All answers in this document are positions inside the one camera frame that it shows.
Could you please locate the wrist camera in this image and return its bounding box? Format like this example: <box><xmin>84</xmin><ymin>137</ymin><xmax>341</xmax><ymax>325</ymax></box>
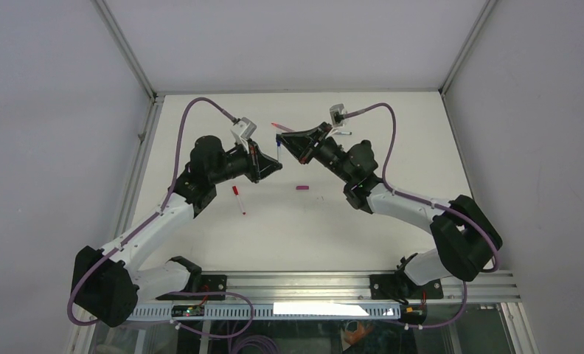
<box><xmin>230</xmin><ymin>117</ymin><xmax>257</xmax><ymax>151</ymax></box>
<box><xmin>329</xmin><ymin>103</ymin><xmax>347</xmax><ymax>129</ymax></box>

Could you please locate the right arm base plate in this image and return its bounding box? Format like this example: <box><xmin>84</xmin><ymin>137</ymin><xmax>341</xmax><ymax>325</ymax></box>
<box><xmin>369</xmin><ymin>273</ymin><xmax>444</xmax><ymax>301</ymax></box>

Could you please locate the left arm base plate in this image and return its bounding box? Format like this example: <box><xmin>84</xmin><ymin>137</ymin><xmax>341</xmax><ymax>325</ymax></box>
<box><xmin>156</xmin><ymin>274</ymin><xmax>228</xmax><ymax>302</ymax></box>

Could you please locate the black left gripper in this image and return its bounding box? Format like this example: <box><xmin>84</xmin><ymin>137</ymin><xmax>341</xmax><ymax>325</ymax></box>
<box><xmin>208</xmin><ymin>136</ymin><xmax>280</xmax><ymax>184</ymax></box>

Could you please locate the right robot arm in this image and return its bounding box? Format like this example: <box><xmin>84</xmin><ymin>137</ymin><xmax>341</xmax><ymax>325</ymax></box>
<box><xmin>276</xmin><ymin>122</ymin><xmax>503</xmax><ymax>302</ymax></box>

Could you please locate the small circuit board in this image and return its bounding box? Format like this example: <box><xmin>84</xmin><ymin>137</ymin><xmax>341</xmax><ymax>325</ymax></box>
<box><xmin>171</xmin><ymin>305</ymin><xmax>205</xmax><ymax>318</ymax></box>

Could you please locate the pink pen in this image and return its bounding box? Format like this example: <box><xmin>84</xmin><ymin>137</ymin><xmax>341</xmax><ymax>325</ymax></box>
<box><xmin>271</xmin><ymin>122</ymin><xmax>294</xmax><ymax>133</ymax></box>

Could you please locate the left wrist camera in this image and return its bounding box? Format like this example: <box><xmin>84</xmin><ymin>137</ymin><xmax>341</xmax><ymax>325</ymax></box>
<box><xmin>230</xmin><ymin>117</ymin><xmax>257</xmax><ymax>151</ymax></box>

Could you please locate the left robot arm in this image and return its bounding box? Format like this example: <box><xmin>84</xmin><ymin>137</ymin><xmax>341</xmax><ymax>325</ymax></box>
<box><xmin>67</xmin><ymin>136</ymin><xmax>282</xmax><ymax>327</ymax></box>

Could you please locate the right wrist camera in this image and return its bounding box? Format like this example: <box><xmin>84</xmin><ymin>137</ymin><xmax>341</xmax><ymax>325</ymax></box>
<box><xmin>329</xmin><ymin>103</ymin><xmax>347</xmax><ymax>129</ymax></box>

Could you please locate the white slotted cable duct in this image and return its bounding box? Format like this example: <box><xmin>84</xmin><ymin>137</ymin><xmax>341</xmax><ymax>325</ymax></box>
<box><xmin>128</xmin><ymin>302</ymin><xmax>401</xmax><ymax>322</ymax></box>

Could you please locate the aluminium frame rail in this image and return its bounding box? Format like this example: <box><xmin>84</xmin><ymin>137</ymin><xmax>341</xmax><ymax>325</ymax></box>
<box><xmin>202</xmin><ymin>271</ymin><xmax>522</xmax><ymax>304</ymax></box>

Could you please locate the white pen red tip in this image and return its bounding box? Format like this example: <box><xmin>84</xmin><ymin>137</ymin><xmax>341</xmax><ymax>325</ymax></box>
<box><xmin>236</xmin><ymin>195</ymin><xmax>246</xmax><ymax>215</ymax></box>

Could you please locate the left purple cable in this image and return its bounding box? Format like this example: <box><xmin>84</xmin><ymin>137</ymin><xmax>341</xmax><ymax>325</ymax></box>
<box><xmin>66</xmin><ymin>97</ymin><xmax>282</xmax><ymax>354</ymax></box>

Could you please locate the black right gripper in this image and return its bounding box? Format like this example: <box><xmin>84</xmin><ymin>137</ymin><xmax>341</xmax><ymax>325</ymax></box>
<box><xmin>276</xmin><ymin>124</ymin><xmax>354</xmax><ymax>185</ymax></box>

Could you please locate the orange object below table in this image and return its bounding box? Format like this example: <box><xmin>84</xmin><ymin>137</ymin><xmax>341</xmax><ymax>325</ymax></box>
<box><xmin>341</xmin><ymin>321</ymin><xmax>374</xmax><ymax>346</ymax></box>

